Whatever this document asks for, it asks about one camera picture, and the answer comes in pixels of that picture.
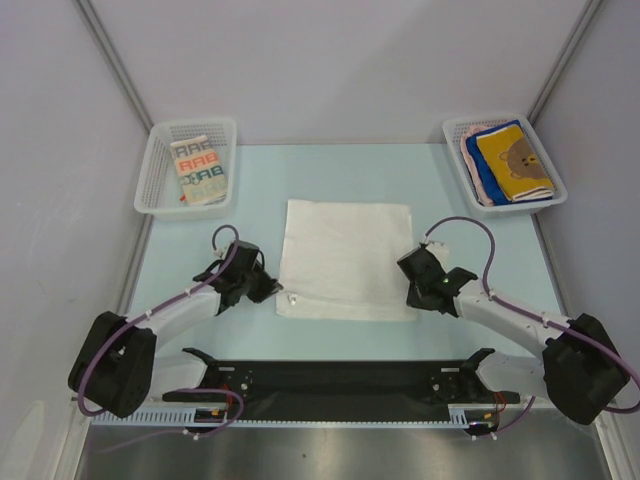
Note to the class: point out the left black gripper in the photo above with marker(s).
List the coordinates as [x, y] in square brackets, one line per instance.
[268, 287]

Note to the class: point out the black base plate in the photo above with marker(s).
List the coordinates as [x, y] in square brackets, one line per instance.
[343, 391]

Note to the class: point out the pink towel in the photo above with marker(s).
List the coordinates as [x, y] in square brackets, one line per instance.
[481, 193]

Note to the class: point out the right white plastic basket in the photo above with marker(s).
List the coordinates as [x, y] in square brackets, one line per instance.
[454, 128]

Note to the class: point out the white towel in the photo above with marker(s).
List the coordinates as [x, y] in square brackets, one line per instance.
[339, 261]

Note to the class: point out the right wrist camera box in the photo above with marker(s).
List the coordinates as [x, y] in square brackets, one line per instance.
[439, 249]

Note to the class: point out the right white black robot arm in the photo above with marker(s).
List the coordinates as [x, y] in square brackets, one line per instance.
[570, 362]

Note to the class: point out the left aluminium corner post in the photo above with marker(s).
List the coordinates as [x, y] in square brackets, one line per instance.
[111, 57]

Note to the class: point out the yellow brown bear towel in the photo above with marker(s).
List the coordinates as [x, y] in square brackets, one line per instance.
[514, 164]

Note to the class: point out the white slotted cable duct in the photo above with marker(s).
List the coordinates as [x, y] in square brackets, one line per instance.
[456, 417]

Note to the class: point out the left white plastic basket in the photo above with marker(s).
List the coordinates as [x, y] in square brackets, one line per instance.
[159, 190]

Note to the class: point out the aluminium corner post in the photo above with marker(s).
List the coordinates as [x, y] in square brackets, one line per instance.
[577, 34]
[111, 57]

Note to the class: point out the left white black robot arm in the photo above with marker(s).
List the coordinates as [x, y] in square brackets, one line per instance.
[115, 366]

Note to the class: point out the printed letters towel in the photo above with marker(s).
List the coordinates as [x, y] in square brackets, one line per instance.
[199, 170]

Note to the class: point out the white plastic basket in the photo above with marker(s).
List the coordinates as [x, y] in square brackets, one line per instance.
[454, 128]
[159, 190]

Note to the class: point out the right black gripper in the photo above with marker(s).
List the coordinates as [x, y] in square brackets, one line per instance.
[417, 293]

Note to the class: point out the blue towel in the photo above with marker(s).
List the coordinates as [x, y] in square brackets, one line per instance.
[490, 184]

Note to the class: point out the right aluminium corner post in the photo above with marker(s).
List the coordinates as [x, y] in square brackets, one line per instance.
[577, 34]

